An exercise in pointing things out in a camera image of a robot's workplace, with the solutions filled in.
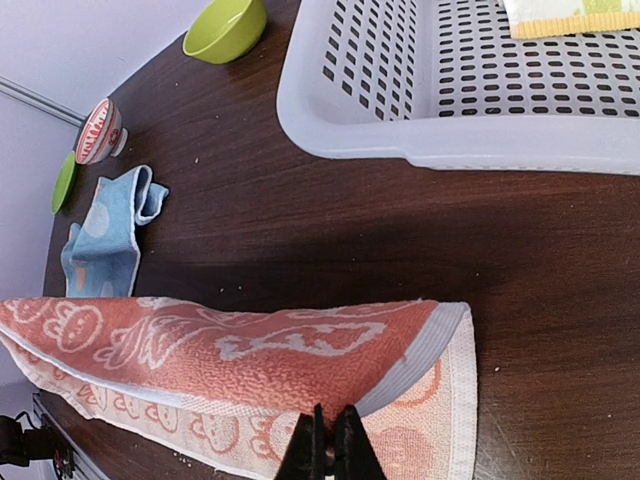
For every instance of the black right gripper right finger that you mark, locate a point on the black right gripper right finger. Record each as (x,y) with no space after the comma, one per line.
(355,458)

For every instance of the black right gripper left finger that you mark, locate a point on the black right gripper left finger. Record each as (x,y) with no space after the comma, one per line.
(305,455)

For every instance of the orange bunny towel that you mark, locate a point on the orange bunny towel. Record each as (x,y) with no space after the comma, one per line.
(226,388)

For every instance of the white perforated plastic basket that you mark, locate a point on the white perforated plastic basket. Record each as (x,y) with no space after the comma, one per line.
(445,85)

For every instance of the blue mickey dotted towel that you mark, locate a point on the blue mickey dotted towel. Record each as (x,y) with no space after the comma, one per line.
(101,257)

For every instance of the green plastic plate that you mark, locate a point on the green plastic plate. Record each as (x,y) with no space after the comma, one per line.
(64,183)

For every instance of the red patterned ceramic bowl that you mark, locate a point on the red patterned ceramic bowl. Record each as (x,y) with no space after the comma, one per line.
(103,134)

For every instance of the green plastic bowl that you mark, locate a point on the green plastic bowl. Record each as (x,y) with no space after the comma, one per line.
(225,31)

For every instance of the rolled green yellow towel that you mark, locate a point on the rolled green yellow towel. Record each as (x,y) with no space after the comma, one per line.
(535,19)

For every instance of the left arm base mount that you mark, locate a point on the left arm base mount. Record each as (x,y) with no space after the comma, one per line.
(36,437)

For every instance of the left aluminium frame post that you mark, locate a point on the left aluminium frame post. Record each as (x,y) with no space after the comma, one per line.
(39,102)

